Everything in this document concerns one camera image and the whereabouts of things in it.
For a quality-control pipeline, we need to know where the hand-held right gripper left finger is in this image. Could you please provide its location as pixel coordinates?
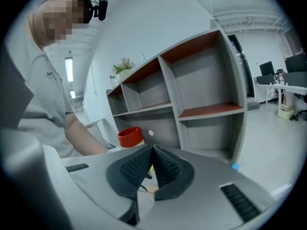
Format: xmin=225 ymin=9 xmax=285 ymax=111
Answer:
xmin=61 ymin=144 xmax=154 ymax=227

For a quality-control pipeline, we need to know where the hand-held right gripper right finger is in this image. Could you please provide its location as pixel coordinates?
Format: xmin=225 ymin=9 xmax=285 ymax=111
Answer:
xmin=140 ymin=144 xmax=275 ymax=230

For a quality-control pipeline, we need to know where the person's left forearm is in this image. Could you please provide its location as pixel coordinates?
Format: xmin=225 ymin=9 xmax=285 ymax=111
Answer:
xmin=65 ymin=113 xmax=108 ymax=157

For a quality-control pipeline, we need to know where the red and cream bucket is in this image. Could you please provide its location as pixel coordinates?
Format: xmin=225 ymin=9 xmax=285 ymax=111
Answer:
xmin=117 ymin=126 xmax=146 ymax=150

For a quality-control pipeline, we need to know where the person's grey t-shirt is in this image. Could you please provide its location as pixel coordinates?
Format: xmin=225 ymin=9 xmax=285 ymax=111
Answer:
xmin=4 ymin=20 xmax=83 ymax=159

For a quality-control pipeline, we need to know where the grey wooden shelf unit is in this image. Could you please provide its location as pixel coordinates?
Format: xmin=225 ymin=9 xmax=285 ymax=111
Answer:
xmin=106 ymin=19 xmax=249 ymax=164

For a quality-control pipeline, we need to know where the clear water bottle green band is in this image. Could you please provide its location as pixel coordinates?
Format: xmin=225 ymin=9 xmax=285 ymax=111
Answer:
xmin=109 ymin=74 xmax=118 ymax=90

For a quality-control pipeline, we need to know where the cream box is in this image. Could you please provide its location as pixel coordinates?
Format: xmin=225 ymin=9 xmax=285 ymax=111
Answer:
xmin=277 ymin=104 xmax=296 ymax=120

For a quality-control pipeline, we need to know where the flowering plant in cream pot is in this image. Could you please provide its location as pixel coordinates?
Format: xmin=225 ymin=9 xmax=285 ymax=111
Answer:
xmin=112 ymin=57 xmax=136 ymax=82

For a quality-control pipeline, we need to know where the black glass door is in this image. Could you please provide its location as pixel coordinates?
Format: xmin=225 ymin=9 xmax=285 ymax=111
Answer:
xmin=227 ymin=34 xmax=255 ymax=98

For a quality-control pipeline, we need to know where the white office desk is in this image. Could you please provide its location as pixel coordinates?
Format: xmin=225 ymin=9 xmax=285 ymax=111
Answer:
xmin=254 ymin=82 xmax=307 ymax=118

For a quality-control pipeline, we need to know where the black monitor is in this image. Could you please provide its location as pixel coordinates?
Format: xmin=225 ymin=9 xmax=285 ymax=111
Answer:
xmin=259 ymin=61 xmax=274 ymax=76
xmin=284 ymin=53 xmax=307 ymax=73

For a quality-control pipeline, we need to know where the person's head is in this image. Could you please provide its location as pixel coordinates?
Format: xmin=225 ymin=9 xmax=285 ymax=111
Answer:
xmin=27 ymin=0 xmax=94 ymax=51

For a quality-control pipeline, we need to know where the hanging wall cable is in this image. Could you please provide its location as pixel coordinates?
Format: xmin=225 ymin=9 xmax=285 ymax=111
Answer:
xmin=90 ymin=63 xmax=98 ymax=97

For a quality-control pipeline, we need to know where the black head-mounted camera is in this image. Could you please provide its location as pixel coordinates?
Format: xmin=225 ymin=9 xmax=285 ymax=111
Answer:
xmin=92 ymin=0 xmax=109 ymax=22

